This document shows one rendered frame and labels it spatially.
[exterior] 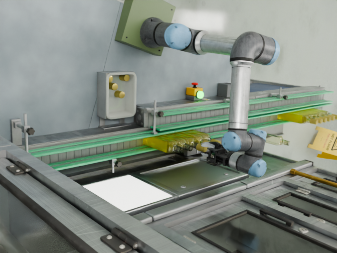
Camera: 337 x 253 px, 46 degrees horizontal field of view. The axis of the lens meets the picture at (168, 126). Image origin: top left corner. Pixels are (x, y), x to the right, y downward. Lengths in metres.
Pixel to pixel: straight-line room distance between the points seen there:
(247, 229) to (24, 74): 1.11
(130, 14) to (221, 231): 1.09
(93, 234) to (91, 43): 1.37
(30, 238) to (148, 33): 1.45
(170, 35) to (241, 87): 0.47
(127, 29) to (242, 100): 0.71
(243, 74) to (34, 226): 1.09
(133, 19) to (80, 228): 1.43
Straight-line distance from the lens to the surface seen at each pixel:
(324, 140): 5.23
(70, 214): 0.76
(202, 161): 2.13
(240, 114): 1.58
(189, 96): 2.34
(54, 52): 1.87
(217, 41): 1.87
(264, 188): 1.93
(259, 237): 1.53
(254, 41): 1.63
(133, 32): 2.01
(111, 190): 1.73
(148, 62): 2.16
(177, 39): 1.89
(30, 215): 0.78
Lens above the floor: 2.44
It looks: 47 degrees down
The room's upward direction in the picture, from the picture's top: 107 degrees clockwise
